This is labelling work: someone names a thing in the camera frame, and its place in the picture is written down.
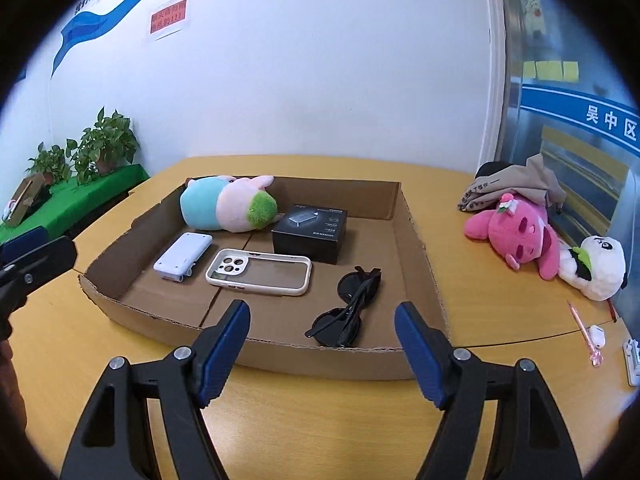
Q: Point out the small white case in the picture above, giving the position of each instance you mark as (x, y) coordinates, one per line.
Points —
(596, 332)

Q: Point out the panda plush toy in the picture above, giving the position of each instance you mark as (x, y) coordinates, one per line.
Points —
(605, 270)

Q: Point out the blue window banner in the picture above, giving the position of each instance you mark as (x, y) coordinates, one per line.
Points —
(560, 105)

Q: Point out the green table cloth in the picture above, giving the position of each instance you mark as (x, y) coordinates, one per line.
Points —
(100, 185)

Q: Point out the red wall notice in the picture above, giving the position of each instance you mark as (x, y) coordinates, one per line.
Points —
(170, 17)

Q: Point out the brown paper box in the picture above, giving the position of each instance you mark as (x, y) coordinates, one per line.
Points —
(22, 200)

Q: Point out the small black product box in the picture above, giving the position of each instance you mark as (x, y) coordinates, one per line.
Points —
(305, 247)

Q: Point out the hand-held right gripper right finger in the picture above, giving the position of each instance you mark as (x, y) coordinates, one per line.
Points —
(422, 355)

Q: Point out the yellow sticky note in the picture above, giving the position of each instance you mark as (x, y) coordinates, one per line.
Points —
(550, 70)
(530, 71)
(570, 71)

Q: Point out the white phone case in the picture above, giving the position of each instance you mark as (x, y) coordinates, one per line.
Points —
(227, 265)

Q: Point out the white folding device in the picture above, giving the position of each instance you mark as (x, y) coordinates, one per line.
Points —
(182, 255)

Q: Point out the small potted plant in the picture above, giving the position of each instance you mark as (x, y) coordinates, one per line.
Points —
(47, 162)

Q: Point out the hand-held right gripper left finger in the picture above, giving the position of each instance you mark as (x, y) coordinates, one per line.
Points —
(222, 355)

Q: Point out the white plastic device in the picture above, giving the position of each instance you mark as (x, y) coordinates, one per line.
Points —
(632, 357)

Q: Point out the shallow cardboard box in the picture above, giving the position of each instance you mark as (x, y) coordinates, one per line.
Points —
(320, 360)

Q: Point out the large potted plant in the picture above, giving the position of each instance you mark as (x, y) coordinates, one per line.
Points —
(105, 140)

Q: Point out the pink pen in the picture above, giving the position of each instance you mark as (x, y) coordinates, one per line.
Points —
(595, 357)

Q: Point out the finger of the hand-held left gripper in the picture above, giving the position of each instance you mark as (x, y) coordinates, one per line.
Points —
(25, 245)
(45, 265)

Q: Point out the sheep cartoon poster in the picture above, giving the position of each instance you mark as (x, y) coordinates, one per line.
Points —
(534, 12)

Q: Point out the black sunglasses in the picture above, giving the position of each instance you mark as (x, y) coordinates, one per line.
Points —
(332, 330)

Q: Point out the teal and pink plush toy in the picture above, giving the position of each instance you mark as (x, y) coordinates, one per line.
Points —
(200, 205)

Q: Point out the beige cloth bag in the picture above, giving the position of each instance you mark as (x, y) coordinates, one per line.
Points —
(530, 180)

